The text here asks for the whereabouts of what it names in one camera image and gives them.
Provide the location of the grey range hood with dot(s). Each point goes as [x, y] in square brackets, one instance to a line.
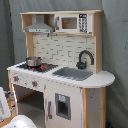
[39, 25]

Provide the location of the white fridge door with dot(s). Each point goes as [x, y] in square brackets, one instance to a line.
[62, 106]

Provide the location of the left red stove knob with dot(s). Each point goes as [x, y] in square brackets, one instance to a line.
[15, 78]

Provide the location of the grey toy sink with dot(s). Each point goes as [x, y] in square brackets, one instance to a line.
[72, 73]

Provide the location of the small metal pot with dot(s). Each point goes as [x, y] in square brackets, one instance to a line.
[33, 61]

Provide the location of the white toy microwave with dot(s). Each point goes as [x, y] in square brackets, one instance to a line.
[73, 23]

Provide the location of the black toy stovetop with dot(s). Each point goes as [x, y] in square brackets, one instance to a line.
[44, 67]

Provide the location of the right red stove knob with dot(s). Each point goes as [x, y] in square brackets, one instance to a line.
[34, 83]

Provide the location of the black toy faucet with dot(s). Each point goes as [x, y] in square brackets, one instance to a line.
[82, 63]

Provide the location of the red stove knob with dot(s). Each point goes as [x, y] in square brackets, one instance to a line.
[34, 83]
[15, 78]

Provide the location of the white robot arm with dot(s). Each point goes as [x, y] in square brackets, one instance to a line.
[20, 121]

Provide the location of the wooden toy kitchen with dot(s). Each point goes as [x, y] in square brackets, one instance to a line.
[62, 49]

